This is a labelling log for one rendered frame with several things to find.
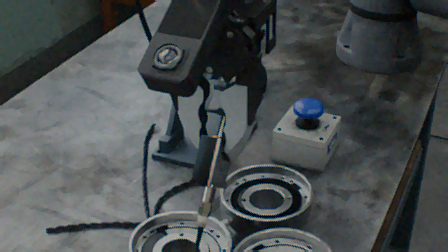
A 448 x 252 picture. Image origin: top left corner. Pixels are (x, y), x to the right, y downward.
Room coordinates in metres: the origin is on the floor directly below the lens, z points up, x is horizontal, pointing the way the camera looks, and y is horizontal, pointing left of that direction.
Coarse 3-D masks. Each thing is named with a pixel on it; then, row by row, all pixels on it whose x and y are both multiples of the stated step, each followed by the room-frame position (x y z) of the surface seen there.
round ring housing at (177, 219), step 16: (144, 224) 0.54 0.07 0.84; (160, 224) 0.55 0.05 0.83; (176, 224) 0.55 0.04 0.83; (192, 224) 0.55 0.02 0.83; (208, 224) 0.55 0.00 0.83; (144, 240) 0.53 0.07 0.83; (160, 240) 0.52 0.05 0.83; (176, 240) 0.53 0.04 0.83; (192, 240) 0.52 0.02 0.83; (224, 240) 0.52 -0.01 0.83
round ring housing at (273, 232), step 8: (256, 232) 0.52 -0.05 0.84; (264, 232) 0.52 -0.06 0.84; (272, 232) 0.52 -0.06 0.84; (280, 232) 0.52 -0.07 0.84; (288, 232) 0.52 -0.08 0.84; (296, 232) 0.52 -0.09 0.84; (304, 232) 0.52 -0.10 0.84; (248, 240) 0.51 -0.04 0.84; (256, 240) 0.52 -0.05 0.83; (264, 240) 0.52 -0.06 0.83; (272, 240) 0.52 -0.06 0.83; (280, 240) 0.52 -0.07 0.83; (288, 240) 0.52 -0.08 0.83; (296, 240) 0.52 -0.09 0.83; (304, 240) 0.51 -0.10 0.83; (312, 240) 0.51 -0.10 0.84; (320, 240) 0.50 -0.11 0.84; (240, 248) 0.50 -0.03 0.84; (248, 248) 0.51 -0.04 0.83; (256, 248) 0.51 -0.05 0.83; (304, 248) 0.50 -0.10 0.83; (312, 248) 0.50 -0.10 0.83; (320, 248) 0.50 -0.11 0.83; (328, 248) 0.49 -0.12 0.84
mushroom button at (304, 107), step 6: (300, 102) 0.73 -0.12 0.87; (306, 102) 0.72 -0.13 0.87; (312, 102) 0.72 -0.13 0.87; (318, 102) 0.73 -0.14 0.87; (294, 108) 0.72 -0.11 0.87; (300, 108) 0.71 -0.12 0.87; (306, 108) 0.71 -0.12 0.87; (312, 108) 0.71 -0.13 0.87; (318, 108) 0.71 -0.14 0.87; (300, 114) 0.71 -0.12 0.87; (306, 114) 0.70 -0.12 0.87; (312, 114) 0.70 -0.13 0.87; (318, 114) 0.71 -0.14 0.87; (306, 120) 0.72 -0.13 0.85
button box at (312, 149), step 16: (288, 112) 0.75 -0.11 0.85; (288, 128) 0.71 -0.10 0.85; (304, 128) 0.71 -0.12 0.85; (320, 128) 0.71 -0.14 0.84; (336, 128) 0.72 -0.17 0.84; (272, 144) 0.71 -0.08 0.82; (288, 144) 0.70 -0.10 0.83; (304, 144) 0.69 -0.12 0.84; (320, 144) 0.68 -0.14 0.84; (336, 144) 0.73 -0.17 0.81; (272, 160) 0.71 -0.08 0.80; (288, 160) 0.70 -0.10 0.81; (304, 160) 0.69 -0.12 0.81; (320, 160) 0.68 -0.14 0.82
